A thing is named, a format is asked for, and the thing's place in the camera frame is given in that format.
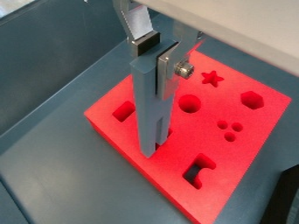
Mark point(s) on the grey plastic bin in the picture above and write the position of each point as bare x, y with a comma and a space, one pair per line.
63, 56

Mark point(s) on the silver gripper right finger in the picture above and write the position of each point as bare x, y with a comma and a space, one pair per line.
174, 65

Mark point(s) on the red shape-sorting board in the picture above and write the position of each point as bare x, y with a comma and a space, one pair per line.
223, 115

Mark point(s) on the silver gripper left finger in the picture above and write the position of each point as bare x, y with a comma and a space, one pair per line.
134, 16

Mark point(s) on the black object at edge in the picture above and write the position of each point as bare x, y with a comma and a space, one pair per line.
282, 210

